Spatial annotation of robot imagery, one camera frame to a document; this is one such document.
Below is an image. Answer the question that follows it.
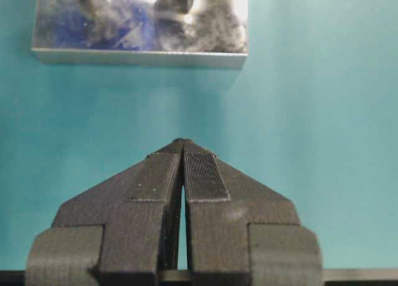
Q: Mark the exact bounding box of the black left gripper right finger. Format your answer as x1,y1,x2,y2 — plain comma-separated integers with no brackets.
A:
183,140,322,285

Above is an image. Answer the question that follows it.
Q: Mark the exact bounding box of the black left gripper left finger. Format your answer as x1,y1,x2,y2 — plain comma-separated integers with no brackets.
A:
25,139,183,285

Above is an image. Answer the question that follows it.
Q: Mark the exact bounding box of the shiny metal base plate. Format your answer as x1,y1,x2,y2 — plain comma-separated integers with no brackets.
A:
32,0,249,68

